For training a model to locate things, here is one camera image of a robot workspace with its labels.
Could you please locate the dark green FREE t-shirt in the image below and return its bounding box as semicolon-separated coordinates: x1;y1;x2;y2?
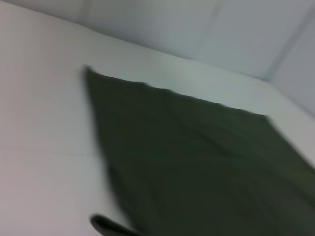
82;64;315;236

